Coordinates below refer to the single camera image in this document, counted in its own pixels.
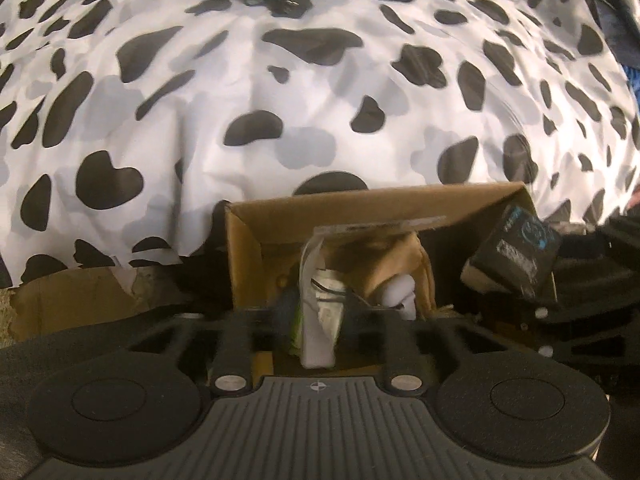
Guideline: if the cow print blanket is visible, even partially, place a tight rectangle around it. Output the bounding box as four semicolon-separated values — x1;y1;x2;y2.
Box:
0;0;640;290

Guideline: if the tan drawstring pouch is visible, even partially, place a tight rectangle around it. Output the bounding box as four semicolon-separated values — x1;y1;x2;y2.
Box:
345;232;434;313

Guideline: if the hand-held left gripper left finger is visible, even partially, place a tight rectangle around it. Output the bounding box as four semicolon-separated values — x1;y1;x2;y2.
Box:
127;302;296;396

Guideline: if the brown cardboard box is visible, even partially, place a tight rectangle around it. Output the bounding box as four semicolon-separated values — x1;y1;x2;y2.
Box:
222;181;560;377

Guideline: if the small black box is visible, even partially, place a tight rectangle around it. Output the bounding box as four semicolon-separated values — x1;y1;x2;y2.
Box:
471;204;564;302

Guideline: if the torn brown cardboard sheet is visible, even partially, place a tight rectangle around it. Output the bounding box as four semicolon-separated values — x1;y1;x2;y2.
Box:
9;264;236;343

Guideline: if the green snack packet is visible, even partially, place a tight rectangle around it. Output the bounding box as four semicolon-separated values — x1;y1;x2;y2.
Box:
287;267;349;357

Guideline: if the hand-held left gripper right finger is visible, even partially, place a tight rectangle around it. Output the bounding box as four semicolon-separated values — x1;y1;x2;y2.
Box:
345;305;483;395

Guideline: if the black carabiner keychain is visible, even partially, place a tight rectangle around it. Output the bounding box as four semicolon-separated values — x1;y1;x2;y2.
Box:
244;0;307;12

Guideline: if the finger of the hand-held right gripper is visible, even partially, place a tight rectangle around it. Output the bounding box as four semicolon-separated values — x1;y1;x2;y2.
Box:
460;257;640;366
547;212;640;271

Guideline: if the earbud case with grey cover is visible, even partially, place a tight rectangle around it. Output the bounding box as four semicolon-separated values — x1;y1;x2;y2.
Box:
382;274;418;322

